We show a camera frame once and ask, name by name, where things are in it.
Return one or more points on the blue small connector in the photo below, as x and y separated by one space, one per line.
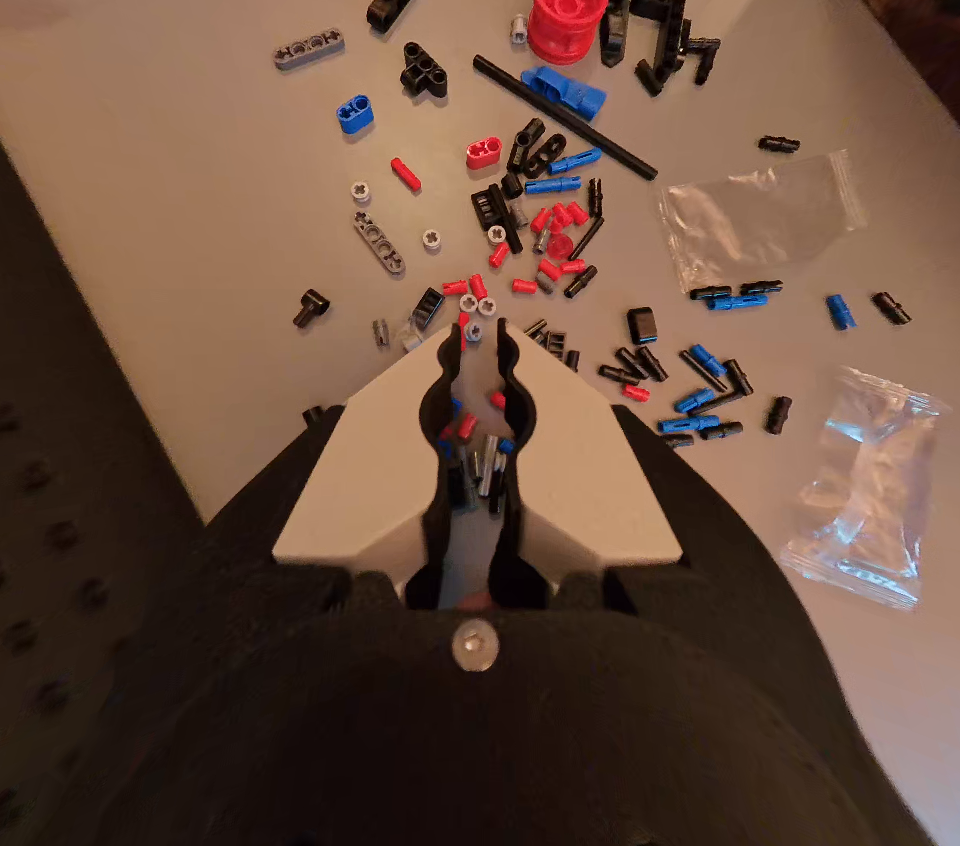
354 113

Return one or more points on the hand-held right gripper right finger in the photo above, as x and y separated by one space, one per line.
600 486

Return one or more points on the small blue curved panel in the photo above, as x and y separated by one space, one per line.
562 88

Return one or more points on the clear plastic bag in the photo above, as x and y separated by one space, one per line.
862 486
757 223

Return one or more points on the small toy connectors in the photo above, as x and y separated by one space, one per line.
555 186

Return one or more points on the grey thin beam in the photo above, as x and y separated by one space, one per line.
379 244

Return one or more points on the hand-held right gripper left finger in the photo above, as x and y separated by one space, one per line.
352 486

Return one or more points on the grey desk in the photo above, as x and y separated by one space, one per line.
187 148

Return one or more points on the red short beam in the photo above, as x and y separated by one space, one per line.
484 152

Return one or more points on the grey small connector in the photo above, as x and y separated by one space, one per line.
307 49

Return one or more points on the red toy wheel hub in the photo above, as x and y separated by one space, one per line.
566 10

